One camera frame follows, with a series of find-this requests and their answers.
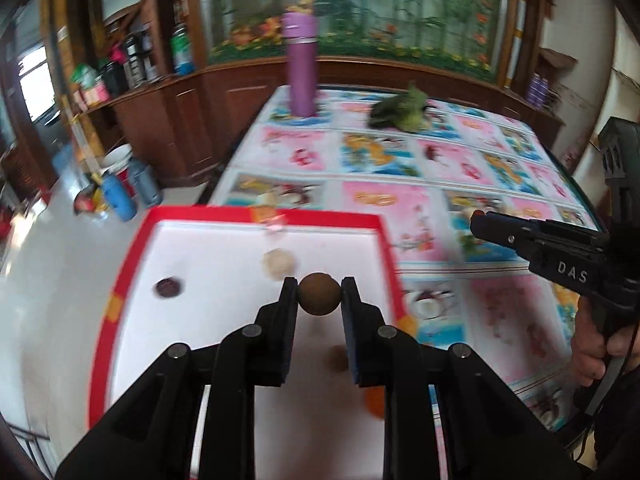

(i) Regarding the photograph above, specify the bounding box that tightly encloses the person's right hand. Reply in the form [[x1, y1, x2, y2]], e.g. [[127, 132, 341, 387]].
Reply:
[[570, 297, 639, 387]]

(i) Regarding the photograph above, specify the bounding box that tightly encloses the small orange tangerine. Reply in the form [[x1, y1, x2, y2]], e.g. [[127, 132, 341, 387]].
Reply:
[[362, 386, 385, 419]]

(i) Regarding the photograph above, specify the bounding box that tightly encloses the red white tray box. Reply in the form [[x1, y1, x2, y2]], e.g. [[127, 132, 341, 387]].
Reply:
[[88, 206, 402, 479]]

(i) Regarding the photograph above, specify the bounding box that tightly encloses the blue thermos flask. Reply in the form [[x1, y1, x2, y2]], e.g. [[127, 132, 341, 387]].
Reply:
[[101, 172, 138, 222]]

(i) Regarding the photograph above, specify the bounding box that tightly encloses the pale sugarcane piece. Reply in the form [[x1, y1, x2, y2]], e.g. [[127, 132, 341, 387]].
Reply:
[[262, 248, 297, 281]]

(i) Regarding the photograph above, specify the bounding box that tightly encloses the wooden cabinet with aquarium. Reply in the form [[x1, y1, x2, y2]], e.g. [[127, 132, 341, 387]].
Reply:
[[85, 0, 562, 185]]

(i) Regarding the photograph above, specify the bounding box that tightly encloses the colourful fruit print tablecloth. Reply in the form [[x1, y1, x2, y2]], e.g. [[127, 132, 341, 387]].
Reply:
[[212, 87, 594, 431]]

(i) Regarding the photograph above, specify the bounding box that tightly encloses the brown round longan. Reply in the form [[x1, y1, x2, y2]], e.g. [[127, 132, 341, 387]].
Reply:
[[298, 272, 342, 316]]

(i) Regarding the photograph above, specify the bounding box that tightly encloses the dark red jujube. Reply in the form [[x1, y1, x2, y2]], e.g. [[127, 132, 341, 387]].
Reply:
[[154, 276, 183, 299]]

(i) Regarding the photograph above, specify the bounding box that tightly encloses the purple thermos bottle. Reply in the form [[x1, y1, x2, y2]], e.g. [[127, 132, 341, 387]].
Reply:
[[282, 11, 318, 117]]

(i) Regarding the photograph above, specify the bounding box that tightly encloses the grey thermos flask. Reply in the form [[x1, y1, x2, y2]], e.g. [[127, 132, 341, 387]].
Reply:
[[128, 157, 163, 208]]

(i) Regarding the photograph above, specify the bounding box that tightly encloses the green leafy vegetable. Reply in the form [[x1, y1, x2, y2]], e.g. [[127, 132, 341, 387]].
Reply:
[[367, 82, 428, 133]]

